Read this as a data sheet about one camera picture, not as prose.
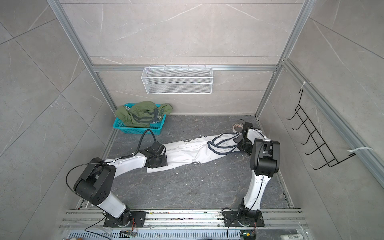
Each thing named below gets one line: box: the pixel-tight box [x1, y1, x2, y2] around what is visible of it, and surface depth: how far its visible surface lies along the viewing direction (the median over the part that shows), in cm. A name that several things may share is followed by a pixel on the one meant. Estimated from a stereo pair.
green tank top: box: [115, 101, 173, 128], surface depth 113 cm
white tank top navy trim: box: [147, 132, 240, 173], surface depth 100 cm
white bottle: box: [280, 233, 304, 240], surface depth 69 cm
